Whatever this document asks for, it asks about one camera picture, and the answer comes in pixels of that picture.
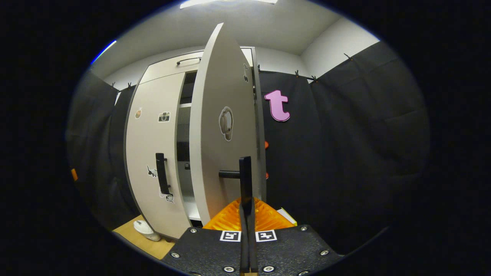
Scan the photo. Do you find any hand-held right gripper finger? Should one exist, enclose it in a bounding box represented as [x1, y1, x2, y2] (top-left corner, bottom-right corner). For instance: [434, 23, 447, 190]
[249, 197, 344, 276]
[161, 197, 249, 276]

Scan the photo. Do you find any grey double-door shoe cabinet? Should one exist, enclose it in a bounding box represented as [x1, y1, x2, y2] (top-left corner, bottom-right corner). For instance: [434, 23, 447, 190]
[124, 47, 267, 242]

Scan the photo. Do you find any narrow ceiling light strip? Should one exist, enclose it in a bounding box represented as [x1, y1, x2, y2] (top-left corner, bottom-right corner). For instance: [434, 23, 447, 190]
[91, 39, 117, 65]

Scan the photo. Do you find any large ceiling light panel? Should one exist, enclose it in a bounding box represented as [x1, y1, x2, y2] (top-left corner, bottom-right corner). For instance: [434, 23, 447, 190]
[180, 0, 278, 9]

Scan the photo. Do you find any beige shoe cabinet door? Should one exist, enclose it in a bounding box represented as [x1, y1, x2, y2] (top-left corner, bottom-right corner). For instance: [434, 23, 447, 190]
[125, 72, 192, 240]
[189, 22, 265, 227]

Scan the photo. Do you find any beige cabinet panel with handle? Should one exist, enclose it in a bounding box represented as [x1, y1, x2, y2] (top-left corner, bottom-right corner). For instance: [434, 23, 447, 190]
[139, 48, 254, 85]

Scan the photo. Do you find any black backdrop cloth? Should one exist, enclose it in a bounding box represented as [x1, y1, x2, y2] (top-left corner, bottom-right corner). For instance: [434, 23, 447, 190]
[65, 40, 430, 255]

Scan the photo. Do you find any small white object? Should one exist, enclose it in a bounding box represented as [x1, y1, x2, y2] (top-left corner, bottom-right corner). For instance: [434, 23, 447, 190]
[133, 220, 161, 242]

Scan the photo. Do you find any yellow book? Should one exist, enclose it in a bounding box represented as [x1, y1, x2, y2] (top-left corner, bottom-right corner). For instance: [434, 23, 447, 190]
[277, 208, 298, 227]

